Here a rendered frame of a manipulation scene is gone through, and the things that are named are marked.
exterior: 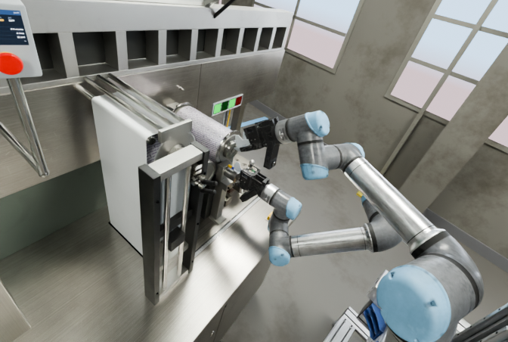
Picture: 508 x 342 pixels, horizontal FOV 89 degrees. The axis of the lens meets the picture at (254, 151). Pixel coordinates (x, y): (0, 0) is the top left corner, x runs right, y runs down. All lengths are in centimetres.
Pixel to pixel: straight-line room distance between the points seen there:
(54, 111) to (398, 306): 96
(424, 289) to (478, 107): 237
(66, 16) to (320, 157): 75
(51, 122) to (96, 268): 49
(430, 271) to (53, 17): 100
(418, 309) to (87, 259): 96
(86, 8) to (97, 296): 83
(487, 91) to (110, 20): 264
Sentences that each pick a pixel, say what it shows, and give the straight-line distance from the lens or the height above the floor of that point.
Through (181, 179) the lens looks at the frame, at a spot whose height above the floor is 135.
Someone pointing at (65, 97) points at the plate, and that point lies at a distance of 93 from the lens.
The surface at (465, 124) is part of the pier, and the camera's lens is 288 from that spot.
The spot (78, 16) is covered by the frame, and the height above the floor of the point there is 162.
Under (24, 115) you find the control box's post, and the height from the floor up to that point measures 154.
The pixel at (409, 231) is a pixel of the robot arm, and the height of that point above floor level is 139.
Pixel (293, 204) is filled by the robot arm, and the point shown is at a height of 114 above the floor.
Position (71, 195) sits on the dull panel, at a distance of 113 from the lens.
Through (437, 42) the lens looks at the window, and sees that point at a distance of 307.
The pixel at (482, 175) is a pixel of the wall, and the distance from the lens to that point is 324.
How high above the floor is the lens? 181
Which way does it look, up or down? 34 degrees down
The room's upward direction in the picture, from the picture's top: 15 degrees clockwise
